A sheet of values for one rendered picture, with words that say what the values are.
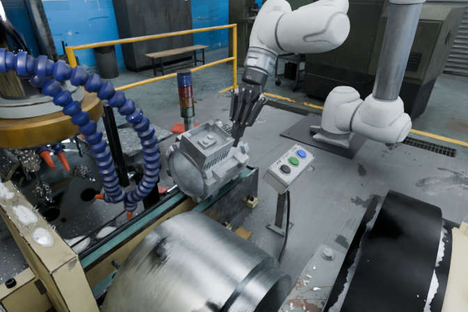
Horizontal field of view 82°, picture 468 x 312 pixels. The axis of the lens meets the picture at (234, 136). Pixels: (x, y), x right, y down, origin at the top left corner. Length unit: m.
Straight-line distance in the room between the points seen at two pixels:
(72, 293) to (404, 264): 0.47
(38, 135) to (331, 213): 0.89
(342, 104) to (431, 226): 1.20
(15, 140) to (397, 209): 0.46
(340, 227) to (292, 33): 0.64
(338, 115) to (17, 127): 1.23
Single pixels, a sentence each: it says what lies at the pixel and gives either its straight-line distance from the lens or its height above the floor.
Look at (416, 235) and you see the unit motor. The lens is 0.21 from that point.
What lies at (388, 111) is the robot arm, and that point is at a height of 1.05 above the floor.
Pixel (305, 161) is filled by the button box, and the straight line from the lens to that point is 0.82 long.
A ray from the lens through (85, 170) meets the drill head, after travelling 0.84.
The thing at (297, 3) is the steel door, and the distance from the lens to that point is 7.87.
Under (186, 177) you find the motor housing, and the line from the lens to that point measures 0.92.
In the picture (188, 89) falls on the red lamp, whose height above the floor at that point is 1.15.
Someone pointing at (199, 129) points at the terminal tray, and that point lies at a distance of 0.81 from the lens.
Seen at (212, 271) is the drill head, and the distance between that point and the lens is 0.41.
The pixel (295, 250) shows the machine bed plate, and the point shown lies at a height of 0.80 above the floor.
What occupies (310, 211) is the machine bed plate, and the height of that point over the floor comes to 0.80.
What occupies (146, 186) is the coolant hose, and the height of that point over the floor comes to 1.23.
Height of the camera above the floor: 1.50
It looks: 28 degrees down
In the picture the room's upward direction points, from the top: straight up
